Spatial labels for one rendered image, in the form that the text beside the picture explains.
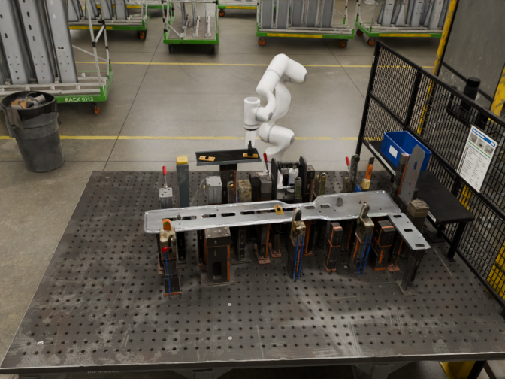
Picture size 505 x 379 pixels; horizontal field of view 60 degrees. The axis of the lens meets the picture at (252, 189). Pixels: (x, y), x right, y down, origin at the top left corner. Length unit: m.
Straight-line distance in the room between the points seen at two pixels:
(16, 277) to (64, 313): 1.42
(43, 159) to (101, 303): 2.73
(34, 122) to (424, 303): 3.69
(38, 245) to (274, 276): 2.19
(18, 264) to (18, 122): 1.45
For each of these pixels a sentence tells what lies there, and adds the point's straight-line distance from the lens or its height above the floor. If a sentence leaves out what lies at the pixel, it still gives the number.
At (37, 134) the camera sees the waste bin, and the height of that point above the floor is 0.43.
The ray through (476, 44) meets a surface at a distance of 4.55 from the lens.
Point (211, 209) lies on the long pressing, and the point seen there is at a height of 1.00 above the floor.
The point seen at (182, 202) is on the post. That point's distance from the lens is 2.60.
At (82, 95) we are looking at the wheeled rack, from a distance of 5.99.
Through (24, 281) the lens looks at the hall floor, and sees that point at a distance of 3.66.
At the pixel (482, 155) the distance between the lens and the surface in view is 2.51.
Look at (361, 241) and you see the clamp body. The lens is 2.32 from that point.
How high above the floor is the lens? 2.38
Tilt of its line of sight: 34 degrees down
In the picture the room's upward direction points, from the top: 2 degrees clockwise
